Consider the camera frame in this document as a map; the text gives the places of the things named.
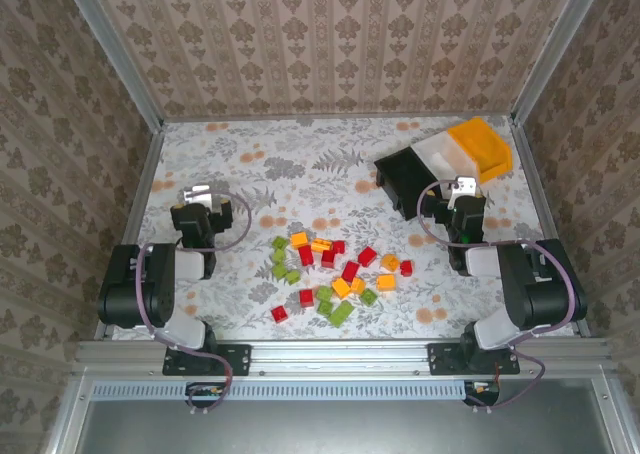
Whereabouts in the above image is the orange plastic bin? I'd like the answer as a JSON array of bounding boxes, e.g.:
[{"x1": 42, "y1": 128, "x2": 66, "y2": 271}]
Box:
[{"x1": 446, "y1": 116, "x2": 515, "y2": 185}]

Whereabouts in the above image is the large green lego brick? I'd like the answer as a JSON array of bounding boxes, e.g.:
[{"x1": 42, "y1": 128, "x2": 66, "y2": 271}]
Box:
[{"x1": 328, "y1": 301, "x2": 356, "y2": 329}]

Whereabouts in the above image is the thin aluminium wall rail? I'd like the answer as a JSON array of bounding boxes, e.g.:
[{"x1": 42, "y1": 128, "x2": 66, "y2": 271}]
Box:
[{"x1": 159, "y1": 111, "x2": 519, "y2": 124}]

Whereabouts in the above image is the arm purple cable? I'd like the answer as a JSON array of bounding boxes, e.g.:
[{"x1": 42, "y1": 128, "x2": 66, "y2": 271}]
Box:
[
  {"x1": 134, "y1": 189, "x2": 253, "y2": 416},
  {"x1": 416, "y1": 179, "x2": 581, "y2": 415}
]

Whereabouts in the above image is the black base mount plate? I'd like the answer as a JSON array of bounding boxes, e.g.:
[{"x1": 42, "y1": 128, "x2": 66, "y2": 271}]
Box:
[
  {"x1": 163, "y1": 343, "x2": 251, "y2": 377},
  {"x1": 427, "y1": 342, "x2": 520, "y2": 376}
]

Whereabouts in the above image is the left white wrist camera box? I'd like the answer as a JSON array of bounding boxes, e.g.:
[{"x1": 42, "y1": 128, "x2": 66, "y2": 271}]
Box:
[{"x1": 182, "y1": 183, "x2": 224, "y2": 208}]

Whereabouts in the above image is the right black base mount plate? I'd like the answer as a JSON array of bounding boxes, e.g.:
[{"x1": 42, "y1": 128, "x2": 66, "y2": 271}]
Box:
[{"x1": 427, "y1": 342, "x2": 520, "y2": 376}]

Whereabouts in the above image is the aluminium side rail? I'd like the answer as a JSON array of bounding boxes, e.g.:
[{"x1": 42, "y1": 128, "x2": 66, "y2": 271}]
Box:
[
  {"x1": 94, "y1": 123, "x2": 166, "y2": 340},
  {"x1": 510, "y1": 122, "x2": 592, "y2": 338}
]

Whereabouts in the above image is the grey slotted cable duct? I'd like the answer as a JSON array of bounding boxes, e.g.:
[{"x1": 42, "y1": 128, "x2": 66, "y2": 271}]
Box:
[{"x1": 92, "y1": 379, "x2": 469, "y2": 400}]

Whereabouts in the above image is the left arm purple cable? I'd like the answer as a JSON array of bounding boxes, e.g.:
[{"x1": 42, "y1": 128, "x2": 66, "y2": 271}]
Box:
[{"x1": 134, "y1": 189, "x2": 253, "y2": 416}]

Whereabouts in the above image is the aluminium frame post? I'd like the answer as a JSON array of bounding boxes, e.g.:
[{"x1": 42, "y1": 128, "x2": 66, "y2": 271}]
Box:
[
  {"x1": 510, "y1": 0, "x2": 610, "y2": 125},
  {"x1": 57, "y1": 0, "x2": 166, "y2": 133}
]

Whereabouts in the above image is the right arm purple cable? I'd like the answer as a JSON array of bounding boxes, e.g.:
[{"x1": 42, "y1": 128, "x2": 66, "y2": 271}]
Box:
[{"x1": 416, "y1": 179, "x2": 581, "y2": 415}]

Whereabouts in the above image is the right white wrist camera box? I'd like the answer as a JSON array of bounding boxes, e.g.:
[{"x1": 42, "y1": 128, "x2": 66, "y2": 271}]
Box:
[{"x1": 447, "y1": 176, "x2": 479, "y2": 198}]

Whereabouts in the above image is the black plastic bin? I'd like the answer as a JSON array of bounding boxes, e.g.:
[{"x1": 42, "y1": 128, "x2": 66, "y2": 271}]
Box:
[{"x1": 373, "y1": 146, "x2": 441, "y2": 221}]

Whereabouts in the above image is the grey metal sheet panel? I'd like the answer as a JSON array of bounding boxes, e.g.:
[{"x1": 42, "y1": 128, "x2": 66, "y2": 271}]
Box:
[{"x1": 74, "y1": 398, "x2": 616, "y2": 454}]

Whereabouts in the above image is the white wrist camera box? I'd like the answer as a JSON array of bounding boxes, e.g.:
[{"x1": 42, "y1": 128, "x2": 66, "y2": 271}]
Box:
[
  {"x1": 447, "y1": 176, "x2": 479, "y2": 198},
  {"x1": 182, "y1": 183, "x2": 224, "y2": 208}
]

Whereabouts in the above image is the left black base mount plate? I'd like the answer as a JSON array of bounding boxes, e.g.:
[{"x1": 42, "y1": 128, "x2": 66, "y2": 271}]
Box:
[{"x1": 163, "y1": 343, "x2": 251, "y2": 377}]

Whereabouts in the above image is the white plastic bin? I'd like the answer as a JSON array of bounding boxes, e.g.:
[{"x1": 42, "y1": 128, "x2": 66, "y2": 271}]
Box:
[{"x1": 409, "y1": 130, "x2": 484, "y2": 185}]

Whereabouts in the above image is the floral patterned table cover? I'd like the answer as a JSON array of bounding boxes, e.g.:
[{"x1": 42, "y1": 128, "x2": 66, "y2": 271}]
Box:
[{"x1": 112, "y1": 115, "x2": 576, "y2": 340}]

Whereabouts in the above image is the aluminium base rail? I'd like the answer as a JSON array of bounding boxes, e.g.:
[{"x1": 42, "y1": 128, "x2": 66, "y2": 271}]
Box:
[{"x1": 74, "y1": 341, "x2": 614, "y2": 378}]

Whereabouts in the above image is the small wired connector board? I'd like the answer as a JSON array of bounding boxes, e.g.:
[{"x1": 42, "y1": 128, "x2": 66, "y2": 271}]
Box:
[
  {"x1": 185, "y1": 381, "x2": 227, "y2": 401},
  {"x1": 463, "y1": 379, "x2": 501, "y2": 406}
]

